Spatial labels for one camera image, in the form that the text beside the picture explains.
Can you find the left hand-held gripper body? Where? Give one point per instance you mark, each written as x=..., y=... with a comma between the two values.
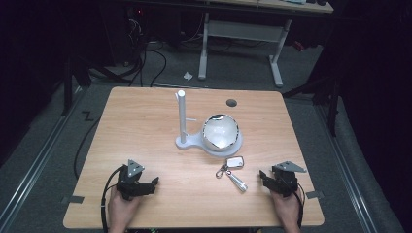
x=129, y=184

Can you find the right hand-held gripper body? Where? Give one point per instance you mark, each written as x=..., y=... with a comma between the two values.
x=285, y=183

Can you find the person's left hand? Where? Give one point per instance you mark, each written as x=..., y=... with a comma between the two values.
x=122, y=208

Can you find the person's right hand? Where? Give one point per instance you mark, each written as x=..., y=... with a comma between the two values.
x=286, y=208

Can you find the grey tape strip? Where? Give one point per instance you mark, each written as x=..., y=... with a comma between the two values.
x=74, y=199
x=315, y=194

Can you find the shiny metal bowl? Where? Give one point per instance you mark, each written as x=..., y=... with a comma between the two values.
x=220, y=132

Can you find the white stand with pole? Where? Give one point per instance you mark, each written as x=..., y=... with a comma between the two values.
x=182, y=113

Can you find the dark round table grommet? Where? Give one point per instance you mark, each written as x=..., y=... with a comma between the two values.
x=231, y=103

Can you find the black metal stand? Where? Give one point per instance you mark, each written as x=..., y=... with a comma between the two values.
x=67, y=87
x=333, y=106

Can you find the crumpled white paper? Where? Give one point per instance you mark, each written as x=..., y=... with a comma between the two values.
x=188, y=76

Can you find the wooden desk with white legs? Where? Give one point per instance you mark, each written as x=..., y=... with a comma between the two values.
x=246, y=31

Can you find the metal floor rail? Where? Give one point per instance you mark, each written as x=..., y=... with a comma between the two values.
x=39, y=158
x=350, y=171

